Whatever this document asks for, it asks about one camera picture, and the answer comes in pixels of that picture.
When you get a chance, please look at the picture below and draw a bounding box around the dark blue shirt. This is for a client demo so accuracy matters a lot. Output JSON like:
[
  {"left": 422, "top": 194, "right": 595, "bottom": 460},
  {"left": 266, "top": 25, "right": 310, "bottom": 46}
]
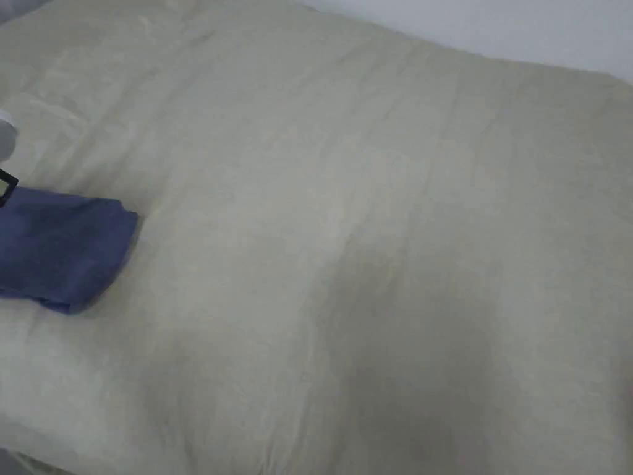
[{"left": 0, "top": 186, "right": 140, "bottom": 316}]

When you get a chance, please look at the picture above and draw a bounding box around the bed with beige sheet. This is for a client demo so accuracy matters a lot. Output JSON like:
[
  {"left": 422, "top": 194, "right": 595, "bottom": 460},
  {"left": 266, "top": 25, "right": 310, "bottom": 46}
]
[{"left": 0, "top": 0, "right": 633, "bottom": 475}]

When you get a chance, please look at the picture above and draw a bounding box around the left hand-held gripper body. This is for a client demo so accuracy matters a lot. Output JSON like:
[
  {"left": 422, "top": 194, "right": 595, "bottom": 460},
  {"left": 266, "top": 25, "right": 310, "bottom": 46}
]
[{"left": 0, "top": 111, "right": 19, "bottom": 162}]

